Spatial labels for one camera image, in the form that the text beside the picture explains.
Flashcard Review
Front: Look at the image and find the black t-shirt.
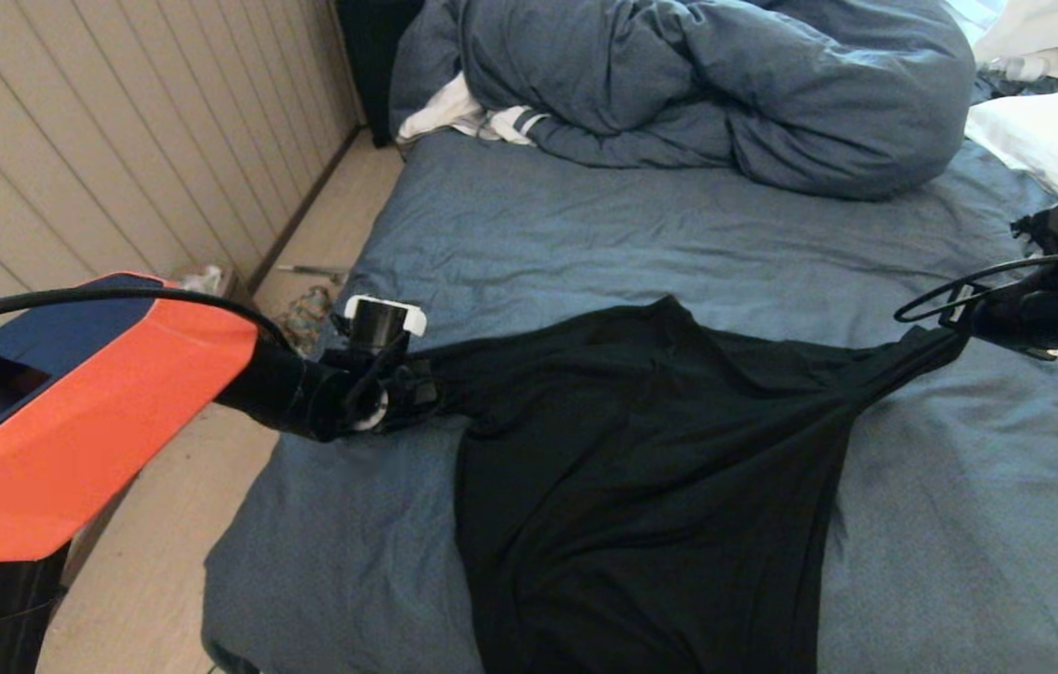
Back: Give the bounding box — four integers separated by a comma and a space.
426, 295, 970, 674

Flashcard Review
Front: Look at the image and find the small clutter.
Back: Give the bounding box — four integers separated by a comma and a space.
281, 286, 335, 355

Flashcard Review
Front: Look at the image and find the white pillow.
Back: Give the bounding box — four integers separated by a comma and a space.
964, 87, 1058, 202

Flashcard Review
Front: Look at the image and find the brown trash bin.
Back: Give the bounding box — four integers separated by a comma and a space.
169, 267, 254, 305

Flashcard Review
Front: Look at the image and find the dark patterned cloth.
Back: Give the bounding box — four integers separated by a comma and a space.
974, 75, 1058, 104

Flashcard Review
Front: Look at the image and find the blue bed sheet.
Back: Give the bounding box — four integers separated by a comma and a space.
201, 126, 1058, 674

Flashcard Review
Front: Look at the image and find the white striped garment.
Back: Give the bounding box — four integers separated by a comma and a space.
398, 73, 549, 147

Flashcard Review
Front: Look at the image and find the black bedside cabinet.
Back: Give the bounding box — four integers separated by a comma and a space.
338, 0, 427, 149

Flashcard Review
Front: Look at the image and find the crumpled blue duvet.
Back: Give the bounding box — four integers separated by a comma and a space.
389, 0, 977, 201

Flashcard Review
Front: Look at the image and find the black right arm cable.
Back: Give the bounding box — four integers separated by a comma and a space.
894, 251, 1058, 373

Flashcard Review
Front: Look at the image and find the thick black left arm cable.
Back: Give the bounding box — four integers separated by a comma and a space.
0, 286, 291, 349

